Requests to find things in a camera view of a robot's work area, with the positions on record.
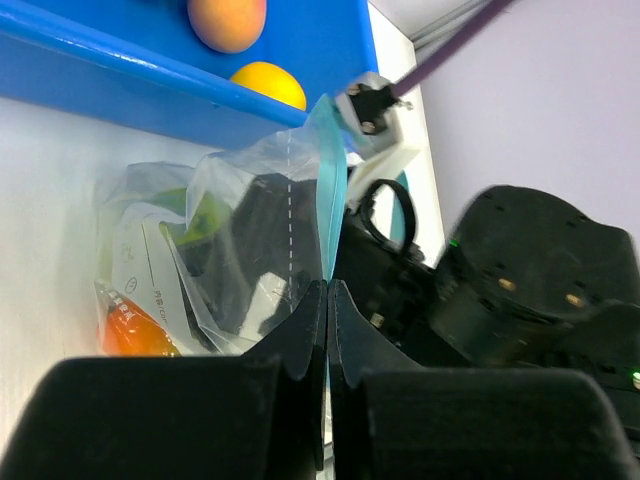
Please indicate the clear zip top bag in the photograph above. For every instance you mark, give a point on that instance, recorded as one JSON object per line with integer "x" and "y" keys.
{"x": 154, "y": 205}

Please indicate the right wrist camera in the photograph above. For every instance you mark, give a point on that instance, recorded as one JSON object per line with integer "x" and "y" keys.
{"x": 381, "y": 131}

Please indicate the orange green fake mango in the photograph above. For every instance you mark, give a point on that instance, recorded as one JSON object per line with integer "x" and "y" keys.
{"x": 130, "y": 331}

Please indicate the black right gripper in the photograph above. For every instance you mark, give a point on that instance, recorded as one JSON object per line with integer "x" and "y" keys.
{"x": 242, "y": 279}

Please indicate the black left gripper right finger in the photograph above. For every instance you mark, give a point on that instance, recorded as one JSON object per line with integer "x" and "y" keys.
{"x": 395, "y": 419}

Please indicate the blue plastic bin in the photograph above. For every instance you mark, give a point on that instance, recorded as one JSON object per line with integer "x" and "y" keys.
{"x": 139, "y": 64}

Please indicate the orange fake peach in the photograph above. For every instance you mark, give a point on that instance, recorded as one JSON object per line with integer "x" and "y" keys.
{"x": 227, "y": 26}

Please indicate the yellow fake lemon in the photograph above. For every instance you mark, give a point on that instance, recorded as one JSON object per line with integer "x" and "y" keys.
{"x": 271, "y": 81}

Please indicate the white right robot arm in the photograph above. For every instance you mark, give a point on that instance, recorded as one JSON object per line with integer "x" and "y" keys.
{"x": 526, "y": 279}

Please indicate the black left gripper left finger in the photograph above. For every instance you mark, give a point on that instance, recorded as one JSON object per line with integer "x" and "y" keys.
{"x": 258, "y": 415}

